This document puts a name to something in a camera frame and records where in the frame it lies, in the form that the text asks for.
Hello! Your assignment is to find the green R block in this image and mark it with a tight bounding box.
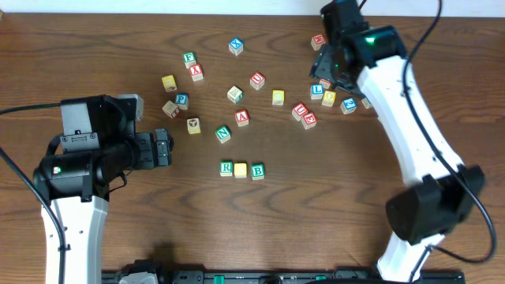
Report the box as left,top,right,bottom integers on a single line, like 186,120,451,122
219,161,234,177

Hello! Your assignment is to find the yellow O block placed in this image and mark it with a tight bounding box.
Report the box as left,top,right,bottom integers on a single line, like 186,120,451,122
234,163,248,178

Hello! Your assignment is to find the green B block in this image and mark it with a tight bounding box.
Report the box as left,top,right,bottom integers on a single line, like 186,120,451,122
251,164,265,181

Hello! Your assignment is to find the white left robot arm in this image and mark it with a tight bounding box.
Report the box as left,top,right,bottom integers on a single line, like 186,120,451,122
34,129,174,283

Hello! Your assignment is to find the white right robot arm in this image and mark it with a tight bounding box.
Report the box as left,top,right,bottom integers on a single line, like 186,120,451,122
310,24,485,282

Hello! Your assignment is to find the red I block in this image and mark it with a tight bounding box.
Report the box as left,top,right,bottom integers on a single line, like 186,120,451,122
319,79,332,89

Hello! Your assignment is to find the white 6 block red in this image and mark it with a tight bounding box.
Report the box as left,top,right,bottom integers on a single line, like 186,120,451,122
162,101,180,118

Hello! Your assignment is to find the red E block top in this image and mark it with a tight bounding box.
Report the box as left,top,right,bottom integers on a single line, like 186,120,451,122
311,34,327,50

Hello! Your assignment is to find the soccer ball block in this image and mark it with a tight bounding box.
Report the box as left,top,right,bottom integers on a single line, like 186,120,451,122
187,118,201,134

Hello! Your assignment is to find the blue L block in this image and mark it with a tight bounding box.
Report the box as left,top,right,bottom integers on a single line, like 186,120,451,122
310,84,324,100

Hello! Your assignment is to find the blue P block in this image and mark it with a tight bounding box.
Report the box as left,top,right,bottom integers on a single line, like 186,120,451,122
174,93,189,110

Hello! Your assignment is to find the blue 2 block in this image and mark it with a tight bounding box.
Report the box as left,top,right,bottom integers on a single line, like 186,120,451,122
340,98,357,114

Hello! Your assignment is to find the yellow block left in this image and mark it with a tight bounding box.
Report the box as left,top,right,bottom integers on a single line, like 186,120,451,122
162,75,177,92

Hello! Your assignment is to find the blue T block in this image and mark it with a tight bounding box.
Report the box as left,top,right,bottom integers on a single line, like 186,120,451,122
361,98,372,109

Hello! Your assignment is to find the red U block lower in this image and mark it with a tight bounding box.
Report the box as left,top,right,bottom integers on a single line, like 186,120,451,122
292,103,309,121

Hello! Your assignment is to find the red u block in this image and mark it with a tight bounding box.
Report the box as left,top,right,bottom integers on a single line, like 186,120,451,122
292,103,309,121
249,72,265,91

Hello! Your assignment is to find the green N block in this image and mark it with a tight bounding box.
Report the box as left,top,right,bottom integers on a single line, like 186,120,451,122
215,125,231,144

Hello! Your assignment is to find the red Y block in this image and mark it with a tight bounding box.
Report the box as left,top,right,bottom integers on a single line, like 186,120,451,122
189,64,204,81

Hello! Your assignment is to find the green F block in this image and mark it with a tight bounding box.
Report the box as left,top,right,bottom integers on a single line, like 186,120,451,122
183,51,196,69

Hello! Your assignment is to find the red U block upper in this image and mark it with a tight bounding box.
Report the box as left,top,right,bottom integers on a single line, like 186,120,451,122
249,72,265,91

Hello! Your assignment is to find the red A block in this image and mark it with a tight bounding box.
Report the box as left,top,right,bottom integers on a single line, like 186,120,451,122
234,110,249,127

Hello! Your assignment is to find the white picture block teal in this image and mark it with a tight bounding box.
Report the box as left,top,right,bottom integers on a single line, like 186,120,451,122
227,85,243,104

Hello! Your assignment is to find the blue X block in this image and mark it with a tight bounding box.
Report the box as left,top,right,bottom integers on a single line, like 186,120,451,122
229,38,244,56

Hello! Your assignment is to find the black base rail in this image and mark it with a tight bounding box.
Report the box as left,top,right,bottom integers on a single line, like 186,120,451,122
102,268,466,284

